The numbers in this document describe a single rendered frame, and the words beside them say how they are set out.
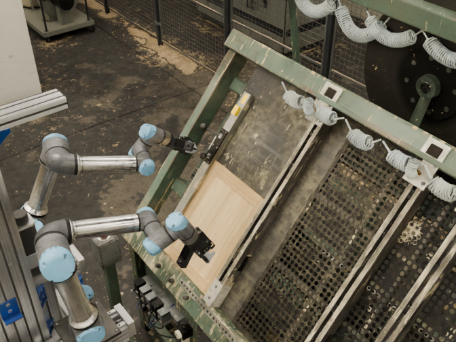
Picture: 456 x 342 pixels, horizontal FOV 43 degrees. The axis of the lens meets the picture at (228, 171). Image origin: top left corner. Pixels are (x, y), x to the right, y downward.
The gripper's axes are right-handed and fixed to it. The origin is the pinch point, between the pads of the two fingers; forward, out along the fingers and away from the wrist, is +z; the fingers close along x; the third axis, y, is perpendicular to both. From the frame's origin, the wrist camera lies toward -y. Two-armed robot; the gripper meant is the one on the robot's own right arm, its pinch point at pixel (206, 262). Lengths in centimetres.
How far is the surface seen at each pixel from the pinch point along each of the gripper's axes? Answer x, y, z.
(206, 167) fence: 56, 35, 20
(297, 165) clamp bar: 5, 60, 6
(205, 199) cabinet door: 48, 23, 28
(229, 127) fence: 56, 57, 11
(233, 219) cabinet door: 25.3, 24.5, 26.8
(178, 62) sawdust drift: 390, 150, 226
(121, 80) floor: 394, 82, 191
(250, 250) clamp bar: 5.8, 18.8, 26.8
